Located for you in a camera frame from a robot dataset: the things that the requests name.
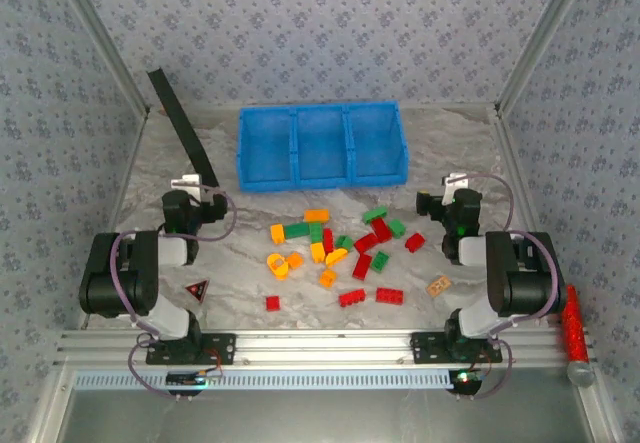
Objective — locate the long orange lego brick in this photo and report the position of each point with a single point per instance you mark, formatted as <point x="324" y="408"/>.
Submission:
<point x="316" y="215"/>

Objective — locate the circuit board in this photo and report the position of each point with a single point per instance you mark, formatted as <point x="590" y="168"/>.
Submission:
<point x="465" y="380"/>
<point x="185" y="378"/>

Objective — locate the red triangle sign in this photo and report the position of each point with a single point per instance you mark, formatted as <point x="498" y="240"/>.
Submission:
<point x="196" y="290"/>

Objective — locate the left circuit board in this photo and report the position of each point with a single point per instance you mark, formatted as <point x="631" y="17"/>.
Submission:
<point x="185" y="378"/>

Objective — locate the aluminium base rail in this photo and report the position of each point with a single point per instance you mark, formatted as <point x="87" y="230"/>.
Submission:
<point x="320" y="345"/>

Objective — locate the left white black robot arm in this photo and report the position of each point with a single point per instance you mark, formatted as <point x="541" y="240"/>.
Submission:
<point x="120" y="283"/>

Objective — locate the aluminium frame bar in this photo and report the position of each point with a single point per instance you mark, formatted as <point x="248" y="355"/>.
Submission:
<point x="50" y="408"/>
<point x="600" y="423"/>

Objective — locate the red glitter tube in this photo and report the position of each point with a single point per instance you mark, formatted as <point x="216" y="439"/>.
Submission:
<point x="572" y="323"/>

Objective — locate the long green lego brick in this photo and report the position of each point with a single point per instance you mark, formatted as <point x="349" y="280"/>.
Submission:
<point x="375" y="214"/>
<point x="315" y="232"/>
<point x="296" y="230"/>

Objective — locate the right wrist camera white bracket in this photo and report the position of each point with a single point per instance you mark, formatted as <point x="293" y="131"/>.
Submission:
<point x="457" y="179"/>

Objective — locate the right circuit board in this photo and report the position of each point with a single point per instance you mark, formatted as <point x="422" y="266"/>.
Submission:
<point x="465" y="380"/>

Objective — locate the black mounting plate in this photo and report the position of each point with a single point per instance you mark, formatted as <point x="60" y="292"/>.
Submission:
<point x="222" y="348"/>
<point x="425" y="348"/>

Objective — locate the orange round lego piece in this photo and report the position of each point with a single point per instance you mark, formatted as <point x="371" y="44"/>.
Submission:
<point x="276" y="266"/>

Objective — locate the grey metal panel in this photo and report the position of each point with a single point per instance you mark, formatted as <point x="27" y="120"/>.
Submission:
<point x="320" y="418"/>

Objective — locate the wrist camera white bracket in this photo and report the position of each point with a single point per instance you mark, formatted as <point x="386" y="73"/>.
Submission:
<point x="457" y="179"/>
<point x="186" y="181"/>

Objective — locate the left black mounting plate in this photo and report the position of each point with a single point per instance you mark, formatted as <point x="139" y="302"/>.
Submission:
<point x="222" y="348"/>

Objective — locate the small red lego brick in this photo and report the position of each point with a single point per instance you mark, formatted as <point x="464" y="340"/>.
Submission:
<point x="273" y="303"/>

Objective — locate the black flat strip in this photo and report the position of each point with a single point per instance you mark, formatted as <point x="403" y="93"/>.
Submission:
<point x="180" y="123"/>

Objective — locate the long red lego brick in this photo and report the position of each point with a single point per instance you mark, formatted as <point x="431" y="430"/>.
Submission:
<point x="328" y="240"/>
<point x="362" y="265"/>
<point x="352" y="297"/>
<point x="389" y="295"/>

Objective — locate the aluminium side rail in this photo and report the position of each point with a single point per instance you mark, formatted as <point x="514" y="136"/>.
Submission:
<point x="512" y="163"/>
<point x="131" y="163"/>

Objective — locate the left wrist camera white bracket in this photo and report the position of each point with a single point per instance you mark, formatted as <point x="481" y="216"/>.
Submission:
<point x="186" y="181"/>

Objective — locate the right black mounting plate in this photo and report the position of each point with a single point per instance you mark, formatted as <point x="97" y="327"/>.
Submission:
<point x="425" y="348"/>

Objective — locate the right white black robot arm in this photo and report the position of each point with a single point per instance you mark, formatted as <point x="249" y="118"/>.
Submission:
<point x="525" y="283"/>

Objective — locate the orange sloped lego brick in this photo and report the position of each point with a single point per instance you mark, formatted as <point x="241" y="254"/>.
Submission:
<point x="336" y="257"/>

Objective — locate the aluminium corner post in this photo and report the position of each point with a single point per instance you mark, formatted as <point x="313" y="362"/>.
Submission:
<point x="540" y="38"/>
<point x="106" y="38"/>

